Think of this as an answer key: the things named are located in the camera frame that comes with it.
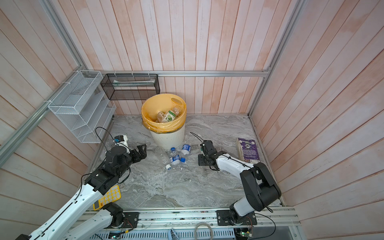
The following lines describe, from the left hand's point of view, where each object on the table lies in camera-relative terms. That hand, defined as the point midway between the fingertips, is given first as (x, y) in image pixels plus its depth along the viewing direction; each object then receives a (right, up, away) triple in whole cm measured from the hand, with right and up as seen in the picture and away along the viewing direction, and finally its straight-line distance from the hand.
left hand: (139, 150), depth 76 cm
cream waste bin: (+13, +4, +15) cm, 20 cm away
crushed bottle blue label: (+17, -7, +15) cm, 24 cm away
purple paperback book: (+65, -3, +22) cm, 68 cm away
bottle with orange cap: (+18, +23, +17) cm, 33 cm away
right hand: (+35, -8, +17) cm, 40 cm away
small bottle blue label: (+24, -2, +19) cm, 31 cm away
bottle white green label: (+14, +19, +12) cm, 26 cm away
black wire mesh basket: (-16, +42, +28) cm, 53 cm away
